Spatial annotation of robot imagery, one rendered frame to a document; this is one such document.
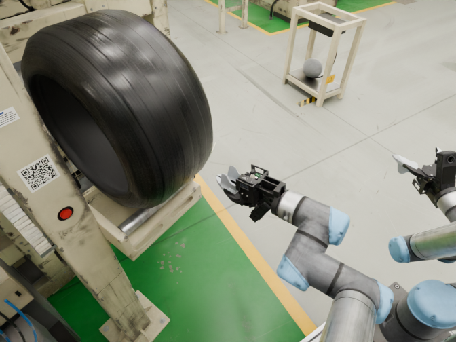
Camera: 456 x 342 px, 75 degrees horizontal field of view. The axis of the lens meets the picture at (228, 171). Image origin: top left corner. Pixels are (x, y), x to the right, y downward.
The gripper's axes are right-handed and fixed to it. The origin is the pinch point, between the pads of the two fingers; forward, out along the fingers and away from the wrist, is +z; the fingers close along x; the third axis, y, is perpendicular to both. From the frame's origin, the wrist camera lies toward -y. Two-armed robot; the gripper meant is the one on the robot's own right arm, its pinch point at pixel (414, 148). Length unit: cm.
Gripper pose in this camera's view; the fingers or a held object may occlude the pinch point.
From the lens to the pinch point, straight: 119.4
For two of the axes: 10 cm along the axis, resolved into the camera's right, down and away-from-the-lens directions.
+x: 9.8, -1.7, -0.2
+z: -1.1, -7.1, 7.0
